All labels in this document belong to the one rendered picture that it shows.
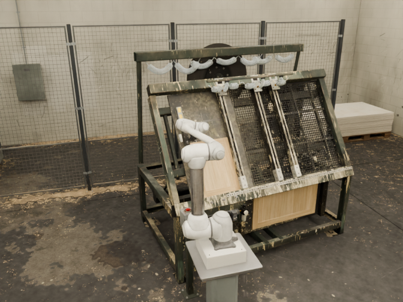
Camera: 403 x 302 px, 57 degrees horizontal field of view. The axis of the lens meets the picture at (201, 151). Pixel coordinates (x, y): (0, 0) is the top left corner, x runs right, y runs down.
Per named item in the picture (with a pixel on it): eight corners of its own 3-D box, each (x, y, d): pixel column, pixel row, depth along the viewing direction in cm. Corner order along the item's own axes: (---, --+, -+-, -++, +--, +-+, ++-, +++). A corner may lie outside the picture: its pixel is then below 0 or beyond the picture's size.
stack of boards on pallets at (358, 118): (287, 149, 739) (289, 122, 719) (264, 133, 832) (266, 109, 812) (390, 137, 801) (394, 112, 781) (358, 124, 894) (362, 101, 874)
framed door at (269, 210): (251, 229, 429) (252, 229, 427) (253, 186, 410) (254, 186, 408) (313, 211, 464) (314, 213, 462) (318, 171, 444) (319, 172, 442)
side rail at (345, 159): (339, 168, 442) (346, 166, 432) (313, 82, 460) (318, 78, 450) (344, 166, 445) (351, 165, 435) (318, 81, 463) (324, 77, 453)
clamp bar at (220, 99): (238, 190, 382) (249, 186, 360) (210, 82, 402) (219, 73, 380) (246, 187, 386) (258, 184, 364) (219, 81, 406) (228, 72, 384)
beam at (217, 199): (173, 218, 358) (176, 217, 348) (170, 205, 360) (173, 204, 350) (348, 176, 443) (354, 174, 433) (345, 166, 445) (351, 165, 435)
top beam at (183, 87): (148, 97, 373) (150, 93, 364) (146, 87, 375) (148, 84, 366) (321, 79, 458) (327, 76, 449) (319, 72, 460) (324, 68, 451)
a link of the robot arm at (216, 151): (222, 138, 286) (204, 139, 283) (228, 147, 269) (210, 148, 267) (221, 154, 290) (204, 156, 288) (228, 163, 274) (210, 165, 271)
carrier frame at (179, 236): (179, 284, 379) (176, 213, 350) (141, 219, 497) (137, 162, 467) (343, 233, 464) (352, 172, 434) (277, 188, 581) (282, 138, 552)
